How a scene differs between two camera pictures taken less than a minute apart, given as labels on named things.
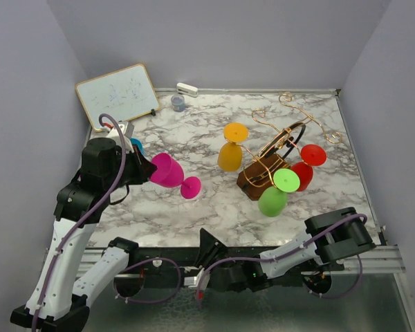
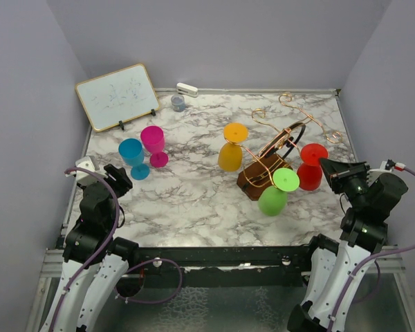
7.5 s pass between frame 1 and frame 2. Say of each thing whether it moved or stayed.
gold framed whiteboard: stayed
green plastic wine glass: stayed
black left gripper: moved
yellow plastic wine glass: stayed
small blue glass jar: stayed
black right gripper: moved
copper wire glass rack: stayed
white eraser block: stayed
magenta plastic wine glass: moved
